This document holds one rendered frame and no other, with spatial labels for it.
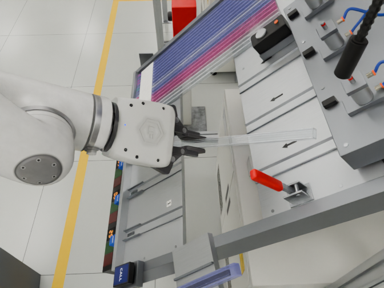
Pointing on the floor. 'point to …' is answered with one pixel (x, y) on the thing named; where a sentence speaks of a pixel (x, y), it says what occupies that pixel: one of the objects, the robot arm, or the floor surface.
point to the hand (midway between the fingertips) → (192, 144)
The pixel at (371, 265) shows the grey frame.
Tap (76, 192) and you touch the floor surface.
